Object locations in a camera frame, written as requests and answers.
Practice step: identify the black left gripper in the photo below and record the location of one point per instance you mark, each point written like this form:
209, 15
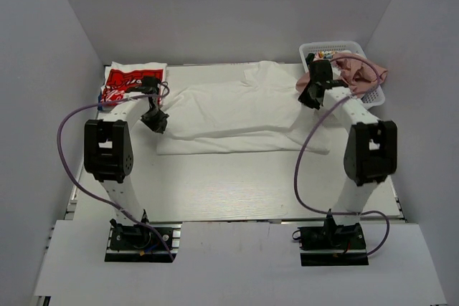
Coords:
155, 120

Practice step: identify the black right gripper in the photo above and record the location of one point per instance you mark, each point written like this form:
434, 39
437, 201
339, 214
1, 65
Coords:
312, 92

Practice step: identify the white t-shirt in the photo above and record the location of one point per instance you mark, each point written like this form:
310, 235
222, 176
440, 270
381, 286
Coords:
257, 113

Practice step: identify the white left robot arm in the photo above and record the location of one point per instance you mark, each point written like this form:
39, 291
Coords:
108, 151

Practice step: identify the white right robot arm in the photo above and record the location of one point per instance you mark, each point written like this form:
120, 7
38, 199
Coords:
370, 155

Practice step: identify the colourful garment in basket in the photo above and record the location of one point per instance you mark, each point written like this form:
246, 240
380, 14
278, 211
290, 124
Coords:
313, 56

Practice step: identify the pink t-shirt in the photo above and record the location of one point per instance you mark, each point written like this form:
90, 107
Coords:
359, 74

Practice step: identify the folded red Coca-Cola t-shirt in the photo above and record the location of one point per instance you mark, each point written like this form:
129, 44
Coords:
119, 77

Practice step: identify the white plastic laundry basket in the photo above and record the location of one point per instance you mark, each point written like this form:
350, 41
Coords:
372, 99

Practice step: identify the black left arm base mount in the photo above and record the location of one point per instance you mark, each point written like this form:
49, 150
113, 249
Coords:
137, 244

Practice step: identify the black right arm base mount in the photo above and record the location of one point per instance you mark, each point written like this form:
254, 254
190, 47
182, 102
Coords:
341, 250

